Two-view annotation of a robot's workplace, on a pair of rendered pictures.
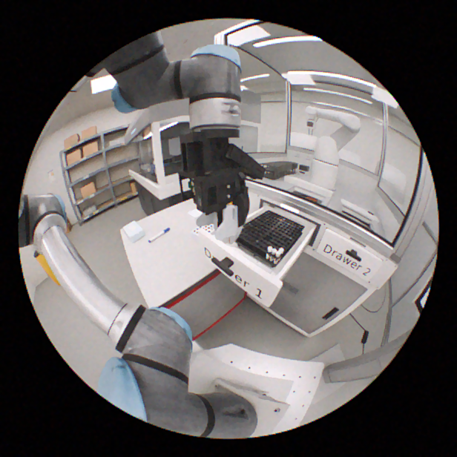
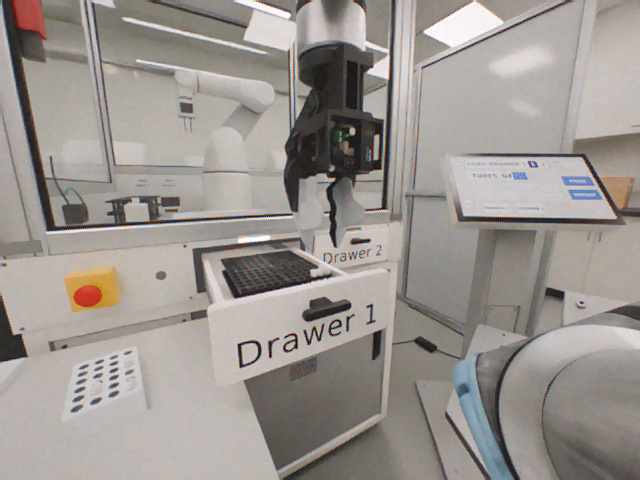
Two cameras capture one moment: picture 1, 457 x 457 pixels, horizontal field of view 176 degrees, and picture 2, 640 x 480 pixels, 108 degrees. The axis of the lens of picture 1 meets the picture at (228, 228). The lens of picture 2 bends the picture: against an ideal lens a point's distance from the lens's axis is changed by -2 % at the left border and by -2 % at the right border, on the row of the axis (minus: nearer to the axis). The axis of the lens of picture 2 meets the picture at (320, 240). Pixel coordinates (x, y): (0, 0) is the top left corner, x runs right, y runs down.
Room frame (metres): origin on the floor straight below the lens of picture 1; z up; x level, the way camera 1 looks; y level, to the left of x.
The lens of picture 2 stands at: (0.16, 0.32, 1.07)
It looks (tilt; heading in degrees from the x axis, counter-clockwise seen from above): 12 degrees down; 285
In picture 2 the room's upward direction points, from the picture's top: straight up
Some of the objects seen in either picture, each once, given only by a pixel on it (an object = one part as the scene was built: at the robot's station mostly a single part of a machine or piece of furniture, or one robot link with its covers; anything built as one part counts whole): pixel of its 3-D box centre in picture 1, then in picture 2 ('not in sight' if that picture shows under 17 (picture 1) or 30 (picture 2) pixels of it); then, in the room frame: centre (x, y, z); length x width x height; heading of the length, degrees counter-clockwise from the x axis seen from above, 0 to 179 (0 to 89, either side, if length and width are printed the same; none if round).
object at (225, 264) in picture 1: (225, 263); (323, 306); (0.24, 0.01, 0.91); 0.07 x 0.04 x 0.01; 44
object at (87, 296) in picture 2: not in sight; (88, 295); (0.68, 0.03, 0.88); 0.04 x 0.03 x 0.04; 44
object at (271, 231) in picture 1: (271, 235); (271, 279); (0.40, -0.15, 0.87); 0.22 x 0.18 x 0.06; 134
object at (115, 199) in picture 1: (127, 162); not in sight; (3.18, 2.58, 1.00); 3.63 x 0.49 x 2.00; 135
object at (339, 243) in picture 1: (350, 256); (352, 248); (0.25, -0.46, 0.87); 0.29 x 0.02 x 0.11; 44
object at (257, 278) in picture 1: (232, 265); (314, 318); (0.26, -0.01, 0.87); 0.29 x 0.02 x 0.11; 44
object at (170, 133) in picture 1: (175, 147); not in sight; (1.94, 0.71, 1.13); 1.78 x 1.14 x 0.45; 44
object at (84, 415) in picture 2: (206, 231); (108, 386); (0.54, 0.10, 0.78); 0.12 x 0.08 x 0.04; 144
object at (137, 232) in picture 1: (133, 231); not in sight; (0.54, 0.53, 0.78); 0.15 x 0.10 x 0.04; 53
